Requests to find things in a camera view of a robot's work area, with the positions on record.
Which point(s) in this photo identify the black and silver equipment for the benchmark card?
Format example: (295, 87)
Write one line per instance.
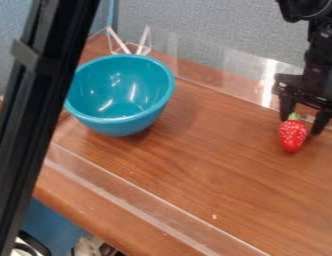
(27, 246)

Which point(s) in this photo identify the red toy strawberry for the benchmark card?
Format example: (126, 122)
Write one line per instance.
(291, 133)

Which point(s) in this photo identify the clear acrylic barrier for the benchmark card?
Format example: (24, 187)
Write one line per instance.
(223, 69)
(124, 215)

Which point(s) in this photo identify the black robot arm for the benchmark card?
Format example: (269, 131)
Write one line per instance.
(46, 55)

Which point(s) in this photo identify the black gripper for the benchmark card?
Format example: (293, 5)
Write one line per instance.
(307, 88)

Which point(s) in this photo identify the white crumpled object below table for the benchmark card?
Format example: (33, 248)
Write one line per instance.
(91, 246)

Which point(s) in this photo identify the clear acrylic back barrier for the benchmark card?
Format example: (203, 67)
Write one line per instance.
(223, 69)

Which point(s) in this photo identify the clear acrylic front barrier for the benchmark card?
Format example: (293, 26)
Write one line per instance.
(124, 215)

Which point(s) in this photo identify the blue plastic bowl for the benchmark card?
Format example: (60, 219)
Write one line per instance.
(119, 93)

